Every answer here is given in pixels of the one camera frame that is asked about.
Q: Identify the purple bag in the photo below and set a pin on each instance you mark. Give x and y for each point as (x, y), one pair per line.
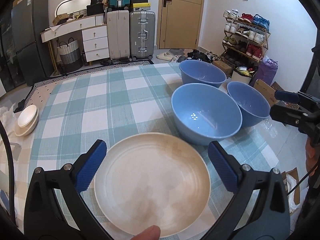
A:
(267, 71)

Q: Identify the teal checked tablecloth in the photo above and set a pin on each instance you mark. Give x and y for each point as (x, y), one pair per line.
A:
(100, 110)

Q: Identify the black storage box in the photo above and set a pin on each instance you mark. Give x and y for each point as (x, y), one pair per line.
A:
(95, 10)

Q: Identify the yellow black shoebox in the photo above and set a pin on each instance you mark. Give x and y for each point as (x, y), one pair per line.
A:
(141, 6)

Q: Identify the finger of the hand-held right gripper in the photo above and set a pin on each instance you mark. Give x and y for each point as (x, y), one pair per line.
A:
(282, 115)
(287, 96)

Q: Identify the shoe rack with shoes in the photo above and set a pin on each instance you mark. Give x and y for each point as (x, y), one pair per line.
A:
(250, 35)

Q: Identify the white trash bin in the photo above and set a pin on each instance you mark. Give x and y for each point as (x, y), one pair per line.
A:
(241, 76)

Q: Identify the wooden door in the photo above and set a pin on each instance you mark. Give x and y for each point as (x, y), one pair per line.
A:
(180, 17)

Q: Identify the black glass cabinet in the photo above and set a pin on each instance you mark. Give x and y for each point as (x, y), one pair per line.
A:
(7, 55)

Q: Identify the cream round plate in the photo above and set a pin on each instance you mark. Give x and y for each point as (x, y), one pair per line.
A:
(152, 187)

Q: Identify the brown dotted paper bag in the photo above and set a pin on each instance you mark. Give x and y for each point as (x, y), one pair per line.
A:
(287, 105)

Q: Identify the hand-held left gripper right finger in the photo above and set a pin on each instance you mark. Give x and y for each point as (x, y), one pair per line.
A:
(222, 167)

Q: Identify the person's right hand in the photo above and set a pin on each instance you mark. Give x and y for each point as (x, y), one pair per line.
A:
(312, 155)

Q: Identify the large printed cardboard box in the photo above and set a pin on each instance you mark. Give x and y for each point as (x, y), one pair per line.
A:
(265, 91)

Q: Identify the pair of beige slippers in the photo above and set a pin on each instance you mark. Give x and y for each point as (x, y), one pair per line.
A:
(166, 56)

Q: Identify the pile of dark shoes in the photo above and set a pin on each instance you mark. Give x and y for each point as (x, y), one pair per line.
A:
(202, 56)

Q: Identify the white plastic bag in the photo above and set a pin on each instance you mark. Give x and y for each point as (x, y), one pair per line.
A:
(6, 116)

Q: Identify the flat cardboard box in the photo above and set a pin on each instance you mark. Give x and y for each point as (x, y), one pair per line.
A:
(60, 19)

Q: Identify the person's left hand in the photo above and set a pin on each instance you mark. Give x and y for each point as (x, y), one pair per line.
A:
(147, 233)

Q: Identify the oval gold framed mirror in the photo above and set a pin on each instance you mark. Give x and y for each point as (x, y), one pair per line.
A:
(72, 5)

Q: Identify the dark grey fridge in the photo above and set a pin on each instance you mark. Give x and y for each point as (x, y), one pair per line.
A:
(30, 42)

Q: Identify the open brown cardboard box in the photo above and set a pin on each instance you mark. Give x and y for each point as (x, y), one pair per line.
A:
(291, 190)

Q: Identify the woven laundry basket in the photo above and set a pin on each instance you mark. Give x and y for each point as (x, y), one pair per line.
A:
(70, 55)

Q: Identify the beige suitcase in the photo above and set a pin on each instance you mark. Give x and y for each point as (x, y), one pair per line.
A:
(117, 35)

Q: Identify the small brown cardboard box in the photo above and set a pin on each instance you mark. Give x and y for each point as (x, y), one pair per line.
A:
(222, 68)

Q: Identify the blue ceramic bowl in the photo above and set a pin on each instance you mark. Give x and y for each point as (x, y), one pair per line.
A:
(202, 72)
(247, 102)
(200, 110)

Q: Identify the silver suitcase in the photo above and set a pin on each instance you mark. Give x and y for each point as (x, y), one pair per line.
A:
(142, 35)

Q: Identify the white dressing table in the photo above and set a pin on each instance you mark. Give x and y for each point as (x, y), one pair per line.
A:
(95, 33)

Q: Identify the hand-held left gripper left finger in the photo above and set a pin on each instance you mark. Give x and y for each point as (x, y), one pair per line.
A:
(91, 165)

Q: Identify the gold metal shoe rack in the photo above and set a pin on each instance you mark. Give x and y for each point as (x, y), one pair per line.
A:
(265, 43)

